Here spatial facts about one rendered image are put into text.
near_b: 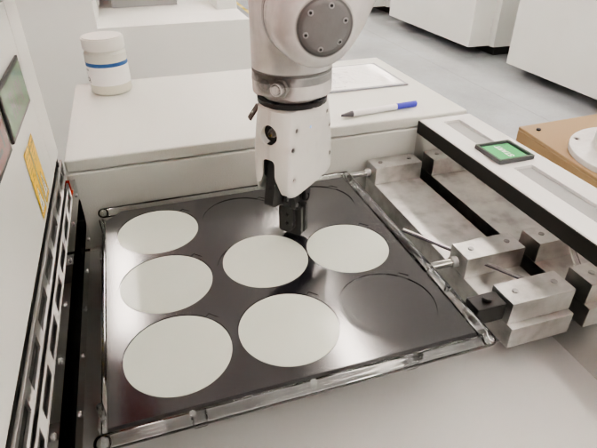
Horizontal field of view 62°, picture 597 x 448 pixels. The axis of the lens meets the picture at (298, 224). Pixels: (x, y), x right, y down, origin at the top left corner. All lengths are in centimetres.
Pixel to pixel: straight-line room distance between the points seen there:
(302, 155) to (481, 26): 479
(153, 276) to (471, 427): 37
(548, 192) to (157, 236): 48
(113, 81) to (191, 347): 58
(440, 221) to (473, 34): 458
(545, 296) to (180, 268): 40
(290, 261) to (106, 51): 52
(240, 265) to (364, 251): 15
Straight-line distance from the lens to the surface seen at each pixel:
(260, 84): 52
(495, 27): 531
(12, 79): 56
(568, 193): 69
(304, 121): 53
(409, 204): 75
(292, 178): 54
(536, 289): 59
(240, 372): 47
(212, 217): 68
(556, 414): 60
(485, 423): 56
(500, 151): 75
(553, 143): 100
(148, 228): 67
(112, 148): 75
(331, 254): 60
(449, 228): 71
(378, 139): 82
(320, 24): 42
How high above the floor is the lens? 126
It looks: 33 degrees down
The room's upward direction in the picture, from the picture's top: straight up
